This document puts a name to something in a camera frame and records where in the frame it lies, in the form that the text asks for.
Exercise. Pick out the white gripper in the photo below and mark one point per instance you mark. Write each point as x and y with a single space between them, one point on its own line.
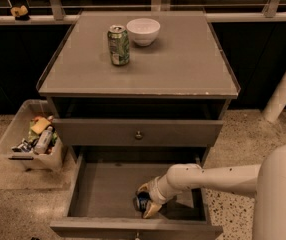
155 190

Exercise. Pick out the blue pepsi can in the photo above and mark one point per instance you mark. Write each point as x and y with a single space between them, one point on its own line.
141 201

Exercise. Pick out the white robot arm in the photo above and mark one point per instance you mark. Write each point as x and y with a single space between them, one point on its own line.
264 182

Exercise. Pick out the brass middle drawer knob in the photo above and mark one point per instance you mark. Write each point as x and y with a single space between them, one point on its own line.
137 236

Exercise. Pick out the brass drawer knob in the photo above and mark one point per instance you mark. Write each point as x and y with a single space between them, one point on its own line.
137 236
138 135

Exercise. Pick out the open grey middle drawer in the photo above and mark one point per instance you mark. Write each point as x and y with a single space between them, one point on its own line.
101 204

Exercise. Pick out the brass top drawer knob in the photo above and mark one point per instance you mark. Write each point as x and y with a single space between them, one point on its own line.
138 135

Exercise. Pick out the grey top drawer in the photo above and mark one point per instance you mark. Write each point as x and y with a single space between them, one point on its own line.
121 132

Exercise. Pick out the grey drawer cabinet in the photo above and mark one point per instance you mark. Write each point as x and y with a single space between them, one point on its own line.
182 75

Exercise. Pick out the green soda can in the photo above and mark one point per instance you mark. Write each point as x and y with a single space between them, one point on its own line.
118 44

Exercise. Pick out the white plastic bottle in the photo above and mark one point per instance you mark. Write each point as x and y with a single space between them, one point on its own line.
44 141

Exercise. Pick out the yellow sponge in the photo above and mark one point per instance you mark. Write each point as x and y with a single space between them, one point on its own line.
40 125

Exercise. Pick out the clear plastic storage bin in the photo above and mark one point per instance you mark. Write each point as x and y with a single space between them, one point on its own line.
16 143

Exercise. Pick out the white bowl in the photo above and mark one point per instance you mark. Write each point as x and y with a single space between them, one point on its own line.
143 31

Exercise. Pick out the white metal railing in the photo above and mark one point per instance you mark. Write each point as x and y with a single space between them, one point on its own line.
236 14

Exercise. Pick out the yellow and black object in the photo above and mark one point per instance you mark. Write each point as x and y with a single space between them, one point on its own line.
20 13

